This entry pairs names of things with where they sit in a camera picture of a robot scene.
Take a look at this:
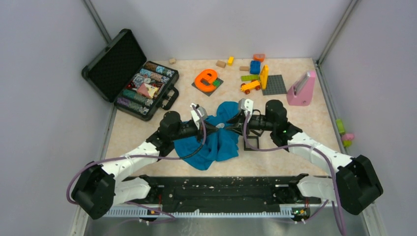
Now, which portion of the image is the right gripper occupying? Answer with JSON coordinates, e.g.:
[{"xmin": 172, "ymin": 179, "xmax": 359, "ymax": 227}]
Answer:
[{"xmin": 225, "ymin": 111, "xmax": 275, "ymax": 136}]

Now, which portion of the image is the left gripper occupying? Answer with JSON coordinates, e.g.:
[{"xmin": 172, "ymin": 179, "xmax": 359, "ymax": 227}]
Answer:
[{"xmin": 171, "ymin": 120, "xmax": 218, "ymax": 143}]

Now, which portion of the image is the blue garment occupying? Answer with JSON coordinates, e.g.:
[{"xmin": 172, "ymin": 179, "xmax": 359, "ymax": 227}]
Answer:
[{"xmin": 184, "ymin": 101, "xmax": 238, "ymax": 171}]

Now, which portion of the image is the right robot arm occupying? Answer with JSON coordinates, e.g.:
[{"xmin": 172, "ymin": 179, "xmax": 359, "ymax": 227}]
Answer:
[{"xmin": 226, "ymin": 98, "xmax": 384, "ymax": 215}]

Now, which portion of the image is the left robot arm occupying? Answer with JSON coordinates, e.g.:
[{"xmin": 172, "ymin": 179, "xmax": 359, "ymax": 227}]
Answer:
[{"xmin": 66, "ymin": 107, "xmax": 218, "ymax": 219}]

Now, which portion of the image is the yellow toy car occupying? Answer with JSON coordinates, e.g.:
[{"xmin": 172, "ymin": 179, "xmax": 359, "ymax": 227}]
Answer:
[{"xmin": 240, "ymin": 80, "xmax": 262, "ymax": 94}]

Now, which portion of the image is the small green brick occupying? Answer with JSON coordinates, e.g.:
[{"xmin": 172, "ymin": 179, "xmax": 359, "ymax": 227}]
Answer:
[{"xmin": 212, "ymin": 80, "xmax": 221, "ymax": 87}]

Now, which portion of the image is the orange letter e toy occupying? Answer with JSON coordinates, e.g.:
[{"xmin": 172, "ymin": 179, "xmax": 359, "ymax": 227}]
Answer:
[{"xmin": 194, "ymin": 69, "xmax": 218, "ymax": 92}]

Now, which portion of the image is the green flat brick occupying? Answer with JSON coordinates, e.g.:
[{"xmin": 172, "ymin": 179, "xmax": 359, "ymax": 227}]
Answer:
[{"xmin": 240, "ymin": 75, "xmax": 259, "ymax": 82}]

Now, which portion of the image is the wooden block by blue brick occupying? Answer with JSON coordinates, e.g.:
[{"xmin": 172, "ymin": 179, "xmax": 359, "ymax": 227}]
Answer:
[{"xmin": 239, "ymin": 66, "xmax": 250, "ymax": 71}]

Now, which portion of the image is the yellow tall brick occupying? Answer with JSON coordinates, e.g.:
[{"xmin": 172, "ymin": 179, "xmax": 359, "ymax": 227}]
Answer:
[{"xmin": 259, "ymin": 65, "xmax": 269, "ymax": 90}]

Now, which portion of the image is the blue brick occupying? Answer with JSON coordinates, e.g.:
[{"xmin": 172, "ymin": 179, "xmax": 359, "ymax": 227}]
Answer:
[{"xmin": 249, "ymin": 60, "xmax": 261, "ymax": 75}]

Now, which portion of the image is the wooden block centre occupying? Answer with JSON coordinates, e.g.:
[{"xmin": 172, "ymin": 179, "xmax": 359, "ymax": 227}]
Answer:
[{"xmin": 215, "ymin": 60, "xmax": 227, "ymax": 68}]

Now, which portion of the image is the small yellow brick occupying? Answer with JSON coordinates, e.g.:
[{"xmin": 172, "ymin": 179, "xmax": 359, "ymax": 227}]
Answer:
[{"xmin": 227, "ymin": 56, "xmax": 234, "ymax": 66}]

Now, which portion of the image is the orange curved brick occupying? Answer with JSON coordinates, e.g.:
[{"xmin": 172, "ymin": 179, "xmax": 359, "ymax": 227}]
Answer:
[{"xmin": 253, "ymin": 54, "xmax": 266, "ymax": 62}]

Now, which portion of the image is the pink stand with tablet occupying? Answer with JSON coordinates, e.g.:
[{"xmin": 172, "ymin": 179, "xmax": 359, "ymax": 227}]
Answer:
[{"xmin": 286, "ymin": 70, "xmax": 317, "ymax": 106}]

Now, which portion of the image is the black poker chip case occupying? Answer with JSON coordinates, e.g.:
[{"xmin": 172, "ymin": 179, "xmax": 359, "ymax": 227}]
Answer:
[{"xmin": 81, "ymin": 29, "xmax": 179, "ymax": 121}]

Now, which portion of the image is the green pink toy outside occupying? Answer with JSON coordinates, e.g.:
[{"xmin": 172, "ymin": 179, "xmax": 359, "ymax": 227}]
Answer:
[{"xmin": 335, "ymin": 119, "xmax": 355, "ymax": 148}]

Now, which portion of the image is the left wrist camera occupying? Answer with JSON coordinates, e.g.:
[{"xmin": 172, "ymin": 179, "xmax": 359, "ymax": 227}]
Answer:
[{"xmin": 190, "ymin": 103, "xmax": 208, "ymax": 129}]

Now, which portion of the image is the black square frame upper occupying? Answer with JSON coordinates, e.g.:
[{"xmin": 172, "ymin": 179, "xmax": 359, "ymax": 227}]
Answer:
[{"xmin": 250, "ymin": 129, "xmax": 264, "ymax": 137}]

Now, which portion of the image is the black square frame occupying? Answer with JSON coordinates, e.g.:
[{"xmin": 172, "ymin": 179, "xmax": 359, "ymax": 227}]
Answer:
[
  {"xmin": 243, "ymin": 136, "xmax": 260, "ymax": 151},
  {"xmin": 250, "ymin": 129, "xmax": 264, "ymax": 137}
]

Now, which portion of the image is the black square frame lower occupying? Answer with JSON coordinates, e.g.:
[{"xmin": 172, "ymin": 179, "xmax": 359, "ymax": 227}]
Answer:
[{"xmin": 243, "ymin": 136, "xmax": 260, "ymax": 151}]

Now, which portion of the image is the small grey base plate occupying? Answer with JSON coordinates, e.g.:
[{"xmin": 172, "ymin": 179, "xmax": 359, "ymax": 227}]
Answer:
[{"xmin": 191, "ymin": 77, "xmax": 224, "ymax": 97}]

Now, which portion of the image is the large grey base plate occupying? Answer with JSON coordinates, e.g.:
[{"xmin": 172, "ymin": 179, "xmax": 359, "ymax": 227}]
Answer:
[{"xmin": 262, "ymin": 75, "xmax": 287, "ymax": 96}]

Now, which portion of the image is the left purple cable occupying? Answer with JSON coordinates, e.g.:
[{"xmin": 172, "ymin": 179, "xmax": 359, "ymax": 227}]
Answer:
[{"xmin": 66, "ymin": 103, "xmax": 208, "ymax": 225}]

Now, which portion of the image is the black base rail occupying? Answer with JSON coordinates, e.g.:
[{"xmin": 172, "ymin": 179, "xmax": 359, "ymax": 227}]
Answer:
[{"xmin": 134, "ymin": 175, "xmax": 323, "ymax": 213}]

